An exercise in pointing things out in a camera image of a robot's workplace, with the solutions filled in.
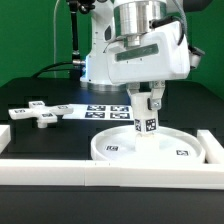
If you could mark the white U-shaped fence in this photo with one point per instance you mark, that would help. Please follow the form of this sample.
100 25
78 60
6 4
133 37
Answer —
208 175

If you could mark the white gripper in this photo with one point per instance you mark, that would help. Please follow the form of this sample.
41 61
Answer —
159 57

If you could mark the white round table top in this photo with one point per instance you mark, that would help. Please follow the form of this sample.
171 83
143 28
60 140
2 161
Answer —
165 145

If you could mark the black camera pole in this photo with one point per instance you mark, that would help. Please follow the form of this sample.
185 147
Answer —
76 58

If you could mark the white cross-shaped table base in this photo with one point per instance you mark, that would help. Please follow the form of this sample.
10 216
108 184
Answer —
45 115

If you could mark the white marker sheet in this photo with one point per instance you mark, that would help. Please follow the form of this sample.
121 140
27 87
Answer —
100 112

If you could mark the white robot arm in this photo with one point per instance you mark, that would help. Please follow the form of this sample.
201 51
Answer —
137 41

